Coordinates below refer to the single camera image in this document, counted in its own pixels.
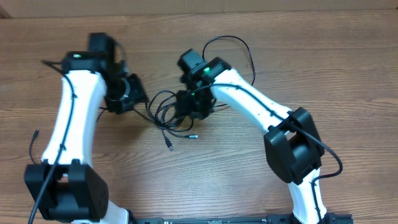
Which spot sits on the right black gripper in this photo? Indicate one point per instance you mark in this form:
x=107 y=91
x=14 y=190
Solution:
x=191 y=106

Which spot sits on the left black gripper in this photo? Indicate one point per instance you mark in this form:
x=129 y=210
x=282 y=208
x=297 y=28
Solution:
x=138 y=95

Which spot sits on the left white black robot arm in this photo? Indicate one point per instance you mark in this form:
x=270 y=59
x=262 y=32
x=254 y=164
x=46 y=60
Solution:
x=64 y=184

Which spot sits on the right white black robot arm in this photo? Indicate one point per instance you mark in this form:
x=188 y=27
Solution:
x=294 y=150

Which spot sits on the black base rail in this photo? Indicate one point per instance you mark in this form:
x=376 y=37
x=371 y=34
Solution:
x=214 y=220

